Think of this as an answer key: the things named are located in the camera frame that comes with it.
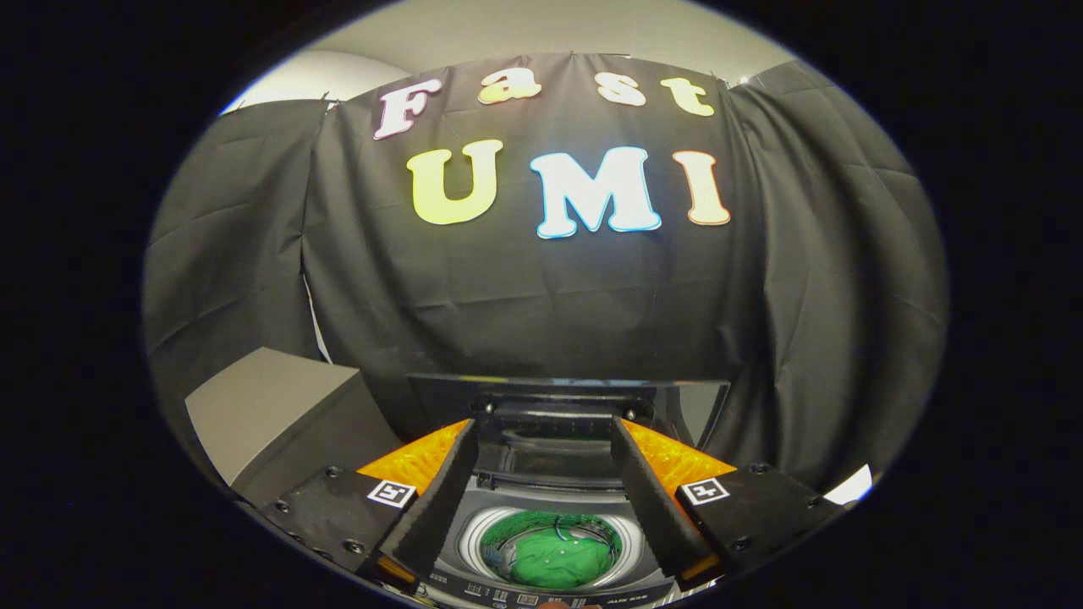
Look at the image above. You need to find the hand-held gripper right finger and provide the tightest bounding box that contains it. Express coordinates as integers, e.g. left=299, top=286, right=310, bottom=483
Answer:
left=611, top=416, right=847, bottom=593

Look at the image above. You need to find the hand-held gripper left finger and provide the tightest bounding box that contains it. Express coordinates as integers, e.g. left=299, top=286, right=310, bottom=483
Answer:
left=258, top=419, right=480, bottom=593

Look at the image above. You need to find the white flat board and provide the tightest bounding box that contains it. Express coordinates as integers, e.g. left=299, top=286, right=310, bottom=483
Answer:
left=822, top=464, right=874, bottom=507

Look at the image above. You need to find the dark grey washing machine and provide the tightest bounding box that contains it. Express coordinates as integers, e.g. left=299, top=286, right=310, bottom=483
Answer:
left=421, top=469, right=705, bottom=609

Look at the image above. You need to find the black backdrop cloth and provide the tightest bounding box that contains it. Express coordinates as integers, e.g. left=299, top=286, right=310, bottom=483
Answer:
left=142, top=52, right=948, bottom=500

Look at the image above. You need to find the dark cabinet with beige door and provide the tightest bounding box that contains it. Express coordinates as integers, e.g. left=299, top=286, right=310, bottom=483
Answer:
left=184, top=347, right=409, bottom=510

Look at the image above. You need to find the green polo shirt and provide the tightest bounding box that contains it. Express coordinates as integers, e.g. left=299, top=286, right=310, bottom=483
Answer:
left=482, top=512, right=623, bottom=590

